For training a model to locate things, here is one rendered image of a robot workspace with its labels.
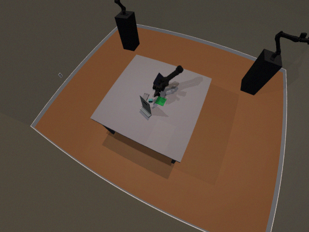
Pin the green square zone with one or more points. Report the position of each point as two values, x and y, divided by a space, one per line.
160 101

